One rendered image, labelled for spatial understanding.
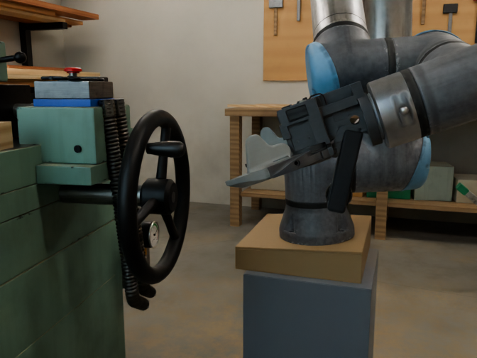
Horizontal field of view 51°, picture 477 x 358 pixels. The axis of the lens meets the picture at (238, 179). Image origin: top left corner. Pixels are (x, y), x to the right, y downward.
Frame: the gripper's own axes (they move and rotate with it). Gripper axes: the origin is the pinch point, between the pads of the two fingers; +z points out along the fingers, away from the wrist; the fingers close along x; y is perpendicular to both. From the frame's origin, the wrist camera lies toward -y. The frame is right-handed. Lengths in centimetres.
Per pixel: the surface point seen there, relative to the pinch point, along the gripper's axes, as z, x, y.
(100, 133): 20.2, -5.8, 13.1
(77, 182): 25.0, -2.0, 7.2
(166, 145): 9.0, -1.7, 7.8
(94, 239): 36.8, -19.5, -4.7
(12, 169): 30.7, 3.5, 12.2
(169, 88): 117, -347, 53
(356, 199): -5, -267, -70
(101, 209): 35.1, -23.5, 0.1
